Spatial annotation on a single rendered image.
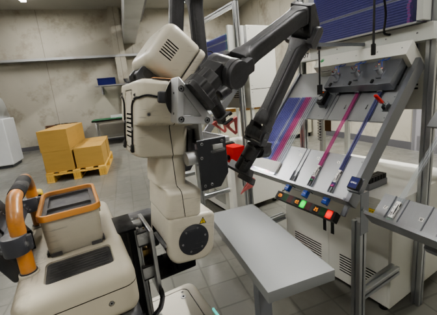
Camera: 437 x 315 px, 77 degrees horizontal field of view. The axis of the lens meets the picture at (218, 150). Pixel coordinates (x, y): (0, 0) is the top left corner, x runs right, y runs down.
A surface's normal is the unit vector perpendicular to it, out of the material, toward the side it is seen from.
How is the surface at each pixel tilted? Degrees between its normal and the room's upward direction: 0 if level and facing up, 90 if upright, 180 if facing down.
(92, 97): 90
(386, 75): 47
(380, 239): 90
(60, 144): 90
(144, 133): 90
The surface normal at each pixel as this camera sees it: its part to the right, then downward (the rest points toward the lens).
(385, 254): -0.86, 0.18
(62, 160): 0.23, 0.18
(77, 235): 0.48, 0.18
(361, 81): -0.70, -0.52
